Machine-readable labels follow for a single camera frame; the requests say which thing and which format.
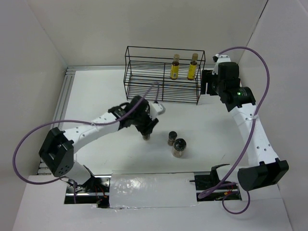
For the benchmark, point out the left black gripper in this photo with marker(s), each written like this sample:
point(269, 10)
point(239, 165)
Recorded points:
point(147, 128)

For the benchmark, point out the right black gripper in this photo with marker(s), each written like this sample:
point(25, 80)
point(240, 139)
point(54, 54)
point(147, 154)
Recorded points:
point(207, 76)

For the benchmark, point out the yellow sauce bottle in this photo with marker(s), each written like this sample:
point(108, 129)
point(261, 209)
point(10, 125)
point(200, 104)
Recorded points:
point(175, 67)
point(192, 67)

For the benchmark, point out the small black-lid spice jar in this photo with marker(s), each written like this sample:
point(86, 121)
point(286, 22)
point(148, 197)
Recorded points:
point(172, 136)

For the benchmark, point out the large black-lid spice jar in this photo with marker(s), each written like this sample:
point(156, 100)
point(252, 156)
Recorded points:
point(178, 148)

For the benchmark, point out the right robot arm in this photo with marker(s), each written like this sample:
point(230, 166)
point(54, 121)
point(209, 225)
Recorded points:
point(264, 166)

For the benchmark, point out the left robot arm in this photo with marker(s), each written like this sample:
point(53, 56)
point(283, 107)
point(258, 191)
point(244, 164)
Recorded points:
point(60, 146)

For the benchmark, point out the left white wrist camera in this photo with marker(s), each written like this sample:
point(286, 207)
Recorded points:
point(156, 109)

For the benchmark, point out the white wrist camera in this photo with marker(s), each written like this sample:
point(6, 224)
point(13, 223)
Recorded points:
point(221, 58)
point(156, 109)

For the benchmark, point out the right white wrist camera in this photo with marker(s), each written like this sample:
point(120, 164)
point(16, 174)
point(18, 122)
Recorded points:
point(221, 58)

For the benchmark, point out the black wire rack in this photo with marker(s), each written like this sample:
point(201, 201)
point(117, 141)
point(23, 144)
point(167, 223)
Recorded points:
point(147, 67)

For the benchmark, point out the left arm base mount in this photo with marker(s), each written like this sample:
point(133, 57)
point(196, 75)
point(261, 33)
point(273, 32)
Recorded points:
point(96, 193)

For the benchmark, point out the aluminium rail left edge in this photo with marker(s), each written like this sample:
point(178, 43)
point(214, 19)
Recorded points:
point(60, 110)

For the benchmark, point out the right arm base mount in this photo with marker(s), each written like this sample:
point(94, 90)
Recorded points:
point(204, 181)

